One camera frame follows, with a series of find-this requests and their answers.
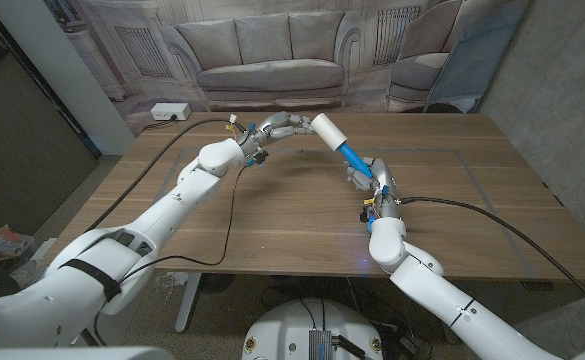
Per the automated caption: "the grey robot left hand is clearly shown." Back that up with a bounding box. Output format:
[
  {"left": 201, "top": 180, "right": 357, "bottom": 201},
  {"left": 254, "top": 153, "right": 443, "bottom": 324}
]
[{"left": 236, "top": 111, "right": 319, "bottom": 160}]

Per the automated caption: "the blue handled lint roller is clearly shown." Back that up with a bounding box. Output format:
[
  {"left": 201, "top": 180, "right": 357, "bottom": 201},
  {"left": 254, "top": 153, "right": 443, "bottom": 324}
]
[{"left": 310, "top": 112, "right": 375, "bottom": 180}]

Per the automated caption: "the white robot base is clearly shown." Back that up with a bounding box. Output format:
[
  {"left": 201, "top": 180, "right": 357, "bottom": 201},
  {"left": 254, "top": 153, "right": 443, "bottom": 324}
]
[{"left": 241, "top": 298, "right": 387, "bottom": 360}]

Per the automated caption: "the printed living room backdrop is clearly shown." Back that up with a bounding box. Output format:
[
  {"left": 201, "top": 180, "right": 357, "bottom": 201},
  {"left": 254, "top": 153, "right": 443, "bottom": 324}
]
[{"left": 41, "top": 0, "right": 531, "bottom": 136}]

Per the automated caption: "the wooden table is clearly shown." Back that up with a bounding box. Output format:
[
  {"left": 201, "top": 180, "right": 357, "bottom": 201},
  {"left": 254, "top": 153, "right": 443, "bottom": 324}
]
[{"left": 41, "top": 110, "right": 585, "bottom": 346}]

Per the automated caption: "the white power outlet box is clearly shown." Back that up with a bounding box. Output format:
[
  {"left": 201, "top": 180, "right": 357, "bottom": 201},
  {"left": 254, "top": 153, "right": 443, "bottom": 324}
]
[{"left": 150, "top": 102, "right": 192, "bottom": 122}]

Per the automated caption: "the silver module on base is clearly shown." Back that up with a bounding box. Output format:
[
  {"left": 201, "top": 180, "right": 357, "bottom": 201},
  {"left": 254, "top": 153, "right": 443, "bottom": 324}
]
[{"left": 307, "top": 328, "right": 334, "bottom": 360}]

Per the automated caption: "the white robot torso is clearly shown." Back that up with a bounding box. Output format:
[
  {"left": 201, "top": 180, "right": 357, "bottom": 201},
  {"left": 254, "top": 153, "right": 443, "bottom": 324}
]
[{"left": 0, "top": 346, "right": 176, "bottom": 360}]

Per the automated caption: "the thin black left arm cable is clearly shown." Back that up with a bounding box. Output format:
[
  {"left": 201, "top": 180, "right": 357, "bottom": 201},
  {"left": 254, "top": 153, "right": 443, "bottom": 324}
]
[{"left": 91, "top": 164, "right": 249, "bottom": 347}]

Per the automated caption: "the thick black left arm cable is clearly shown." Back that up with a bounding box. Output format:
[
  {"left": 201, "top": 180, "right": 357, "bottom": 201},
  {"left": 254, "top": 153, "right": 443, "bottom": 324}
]
[{"left": 85, "top": 117, "right": 236, "bottom": 234}]

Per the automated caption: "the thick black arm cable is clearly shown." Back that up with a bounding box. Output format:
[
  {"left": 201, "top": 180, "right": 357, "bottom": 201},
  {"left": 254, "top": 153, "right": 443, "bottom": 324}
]
[
  {"left": 399, "top": 196, "right": 585, "bottom": 321},
  {"left": 85, "top": 117, "right": 236, "bottom": 234}
]

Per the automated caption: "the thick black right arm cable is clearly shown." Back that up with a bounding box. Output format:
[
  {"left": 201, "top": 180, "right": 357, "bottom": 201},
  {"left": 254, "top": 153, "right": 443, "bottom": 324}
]
[{"left": 399, "top": 196, "right": 585, "bottom": 321}]

